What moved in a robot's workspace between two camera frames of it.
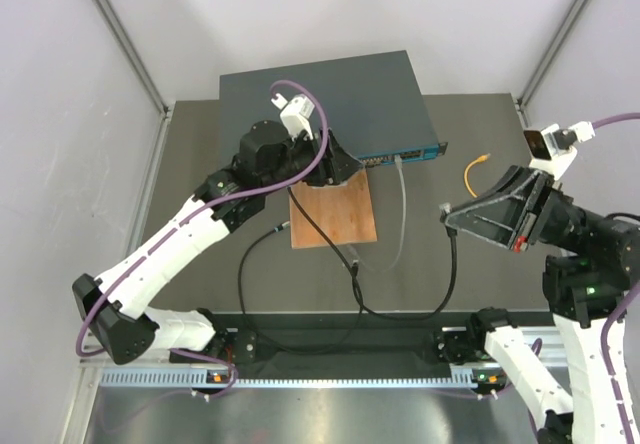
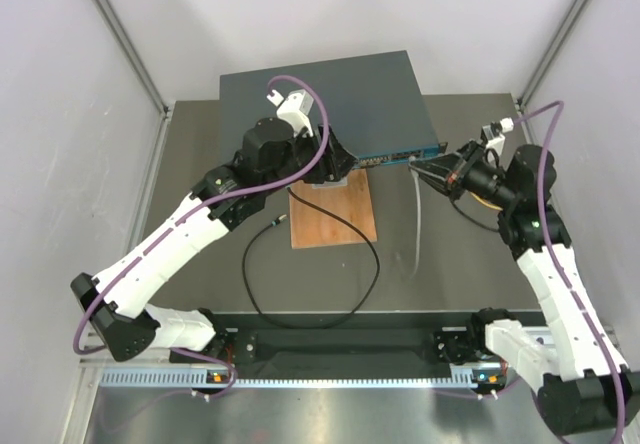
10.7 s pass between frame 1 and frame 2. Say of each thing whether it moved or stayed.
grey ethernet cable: moved
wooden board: stayed
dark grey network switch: stayed
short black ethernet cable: moved
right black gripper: moved
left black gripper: stayed
